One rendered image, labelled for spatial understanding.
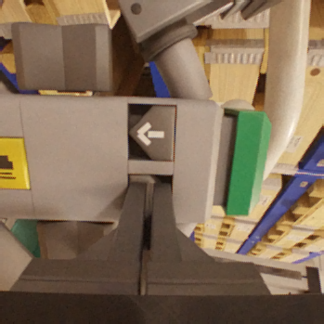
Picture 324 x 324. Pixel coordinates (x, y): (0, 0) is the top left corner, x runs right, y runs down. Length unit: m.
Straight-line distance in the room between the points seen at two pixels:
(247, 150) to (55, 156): 0.13
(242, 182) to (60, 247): 0.15
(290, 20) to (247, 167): 0.28
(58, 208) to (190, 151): 0.10
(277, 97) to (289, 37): 0.09
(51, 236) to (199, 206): 0.12
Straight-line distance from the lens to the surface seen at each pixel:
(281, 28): 0.42
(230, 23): 0.91
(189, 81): 0.16
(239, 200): 0.18
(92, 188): 0.17
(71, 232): 0.20
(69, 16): 1.05
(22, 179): 0.18
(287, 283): 0.96
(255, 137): 0.17
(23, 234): 1.02
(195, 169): 0.16
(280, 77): 0.42
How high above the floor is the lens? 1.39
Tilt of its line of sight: 14 degrees down
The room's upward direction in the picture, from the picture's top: 96 degrees clockwise
